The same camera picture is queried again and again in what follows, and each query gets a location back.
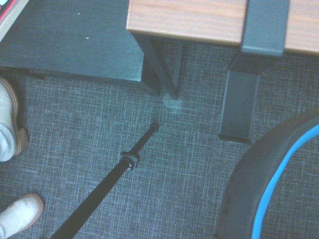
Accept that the book with red cover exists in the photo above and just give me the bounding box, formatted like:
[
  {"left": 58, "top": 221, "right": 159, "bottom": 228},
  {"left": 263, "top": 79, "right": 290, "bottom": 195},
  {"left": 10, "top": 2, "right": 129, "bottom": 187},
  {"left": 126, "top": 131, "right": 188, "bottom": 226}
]
[{"left": 0, "top": 0, "right": 29, "bottom": 42}]

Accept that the black tripod leg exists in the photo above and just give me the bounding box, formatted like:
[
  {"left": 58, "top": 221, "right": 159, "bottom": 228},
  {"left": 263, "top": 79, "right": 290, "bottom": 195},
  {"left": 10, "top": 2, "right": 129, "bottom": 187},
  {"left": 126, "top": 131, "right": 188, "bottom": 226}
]
[{"left": 49, "top": 121, "right": 160, "bottom": 239}]

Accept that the white shoe with tan sole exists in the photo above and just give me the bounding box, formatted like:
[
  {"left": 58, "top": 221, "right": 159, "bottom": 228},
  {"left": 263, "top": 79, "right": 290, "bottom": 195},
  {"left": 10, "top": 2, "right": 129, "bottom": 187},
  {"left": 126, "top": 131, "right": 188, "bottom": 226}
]
[
  {"left": 0, "top": 76, "right": 30, "bottom": 162},
  {"left": 0, "top": 193, "right": 46, "bottom": 239}
]

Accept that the black side table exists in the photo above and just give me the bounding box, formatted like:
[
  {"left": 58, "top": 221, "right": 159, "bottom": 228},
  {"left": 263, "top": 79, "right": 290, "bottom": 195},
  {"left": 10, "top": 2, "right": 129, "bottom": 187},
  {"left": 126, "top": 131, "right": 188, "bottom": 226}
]
[{"left": 0, "top": 0, "right": 161, "bottom": 97}]

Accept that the black metal table leg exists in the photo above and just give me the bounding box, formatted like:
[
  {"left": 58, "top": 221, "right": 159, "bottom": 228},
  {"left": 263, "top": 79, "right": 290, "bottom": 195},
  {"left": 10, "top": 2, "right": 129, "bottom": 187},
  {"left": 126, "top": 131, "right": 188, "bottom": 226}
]
[{"left": 136, "top": 34, "right": 185, "bottom": 100}]

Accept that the dark grey rectangular post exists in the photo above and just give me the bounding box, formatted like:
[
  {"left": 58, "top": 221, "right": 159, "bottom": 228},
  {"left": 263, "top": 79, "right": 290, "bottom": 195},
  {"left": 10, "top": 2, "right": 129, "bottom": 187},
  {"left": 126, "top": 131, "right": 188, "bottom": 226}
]
[{"left": 218, "top": 53, "right": 260, "bottom": 144}]

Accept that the black headphone with blue lining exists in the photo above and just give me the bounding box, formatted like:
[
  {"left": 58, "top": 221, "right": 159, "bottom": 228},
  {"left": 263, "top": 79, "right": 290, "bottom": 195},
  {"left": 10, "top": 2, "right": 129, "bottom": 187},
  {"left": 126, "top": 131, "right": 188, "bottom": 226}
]
[{"left": 215, "top": 107, "right": 319, "bottom": 239}]

